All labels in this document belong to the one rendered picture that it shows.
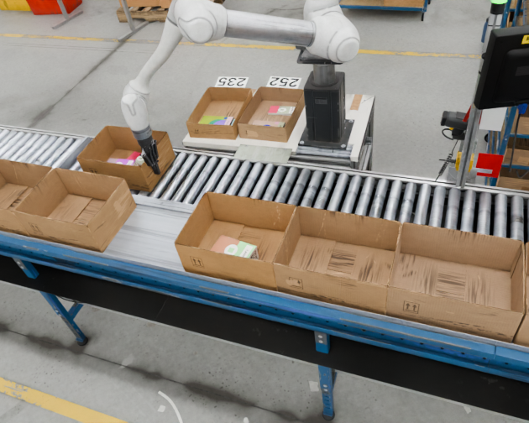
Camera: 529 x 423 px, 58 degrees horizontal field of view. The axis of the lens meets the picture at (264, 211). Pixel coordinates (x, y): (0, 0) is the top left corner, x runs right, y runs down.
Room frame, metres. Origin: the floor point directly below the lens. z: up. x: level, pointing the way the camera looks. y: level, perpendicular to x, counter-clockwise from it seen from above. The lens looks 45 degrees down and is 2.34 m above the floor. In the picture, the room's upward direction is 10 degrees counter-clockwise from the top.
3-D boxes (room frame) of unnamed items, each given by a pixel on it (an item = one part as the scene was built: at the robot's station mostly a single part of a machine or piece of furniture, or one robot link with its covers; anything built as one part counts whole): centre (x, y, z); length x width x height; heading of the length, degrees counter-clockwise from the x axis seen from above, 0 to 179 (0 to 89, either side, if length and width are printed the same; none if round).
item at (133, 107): (1.97, 0.50, 1.19); 0.13 x 0.11 x 0.16; 5
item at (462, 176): (1.56, -0.91, 1.11); 0.12 x 0.05 x 0.88; 63
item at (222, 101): (2.44, 0.14, 0.80); 0.38 x 0.28 x 0.10; 158
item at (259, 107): (2.34, -0.15, 0.80); 0.38 x 0.28 x 0.10; 154
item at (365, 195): (1.50, -0.43, 0.72); 0.52 x 0.05 x 0.05; 153
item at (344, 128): (2.12, -0.41, 0.91); 0.26 x 0.26 x 0.33; 65
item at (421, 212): (1.38, -0.66, 0.72); 0.52 x 0.05 x 0.05; 153
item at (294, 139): (2.35, -0.19, 0.74); 1.00 x 0.58 x 0.03; 65
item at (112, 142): (2.12, 0.67, 0.83); 0.39 x 0.29 x 0.17; 63
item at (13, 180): (1.81, 1.16, 0.96); 0.39 x 0.29 x 0.17; 63
